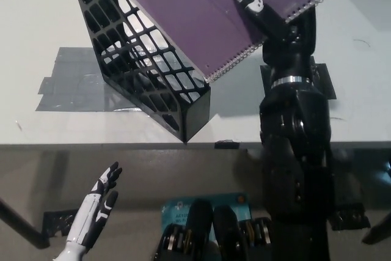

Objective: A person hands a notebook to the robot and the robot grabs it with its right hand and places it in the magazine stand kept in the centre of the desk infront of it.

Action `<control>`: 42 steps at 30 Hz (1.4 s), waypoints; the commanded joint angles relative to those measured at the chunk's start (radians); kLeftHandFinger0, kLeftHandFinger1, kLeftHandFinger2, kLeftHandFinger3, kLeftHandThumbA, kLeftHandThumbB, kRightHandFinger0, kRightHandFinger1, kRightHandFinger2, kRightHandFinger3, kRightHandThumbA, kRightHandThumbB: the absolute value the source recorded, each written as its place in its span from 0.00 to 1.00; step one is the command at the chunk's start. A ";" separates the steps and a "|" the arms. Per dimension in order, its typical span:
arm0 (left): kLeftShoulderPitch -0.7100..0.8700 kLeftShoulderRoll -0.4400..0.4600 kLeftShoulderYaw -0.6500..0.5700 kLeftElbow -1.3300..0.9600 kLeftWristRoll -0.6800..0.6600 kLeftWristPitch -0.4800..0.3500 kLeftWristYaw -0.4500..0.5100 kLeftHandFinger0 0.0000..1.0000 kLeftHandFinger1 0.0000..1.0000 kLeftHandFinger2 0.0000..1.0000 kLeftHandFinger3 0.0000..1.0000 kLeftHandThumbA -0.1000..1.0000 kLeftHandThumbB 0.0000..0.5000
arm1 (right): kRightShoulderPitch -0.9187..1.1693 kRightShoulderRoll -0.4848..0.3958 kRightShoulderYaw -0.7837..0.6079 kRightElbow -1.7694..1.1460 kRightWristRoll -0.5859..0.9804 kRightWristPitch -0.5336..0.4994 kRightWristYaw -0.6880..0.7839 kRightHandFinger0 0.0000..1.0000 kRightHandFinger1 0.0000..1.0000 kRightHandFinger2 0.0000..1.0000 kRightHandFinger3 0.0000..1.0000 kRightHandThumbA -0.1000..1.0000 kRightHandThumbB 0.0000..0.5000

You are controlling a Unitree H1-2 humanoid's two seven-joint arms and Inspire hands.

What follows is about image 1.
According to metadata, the grey tape patch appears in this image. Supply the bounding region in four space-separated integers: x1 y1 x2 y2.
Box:
35 46 203 112

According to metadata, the purple spiral notebook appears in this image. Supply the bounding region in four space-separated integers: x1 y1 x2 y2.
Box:
117 0 353 84

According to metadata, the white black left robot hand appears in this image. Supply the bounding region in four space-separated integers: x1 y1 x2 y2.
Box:
65 161 123 248

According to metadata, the teal cardboard box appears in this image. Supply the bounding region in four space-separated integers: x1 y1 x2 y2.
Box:
160 193 252 239

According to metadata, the black lattice magazine stand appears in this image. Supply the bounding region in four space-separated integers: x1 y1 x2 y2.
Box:
67 0 212 144

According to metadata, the black floor tape patch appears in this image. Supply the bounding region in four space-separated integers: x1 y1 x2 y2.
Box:
42 208 79 238
329 202 371 232

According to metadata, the small black tape strip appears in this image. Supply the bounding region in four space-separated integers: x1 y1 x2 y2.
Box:
214 139 241 149

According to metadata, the black table leg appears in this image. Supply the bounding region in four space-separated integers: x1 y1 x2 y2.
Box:
362 218 391 245
0 196 51 249

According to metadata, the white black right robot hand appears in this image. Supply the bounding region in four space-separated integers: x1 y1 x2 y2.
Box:
227 0 319 87

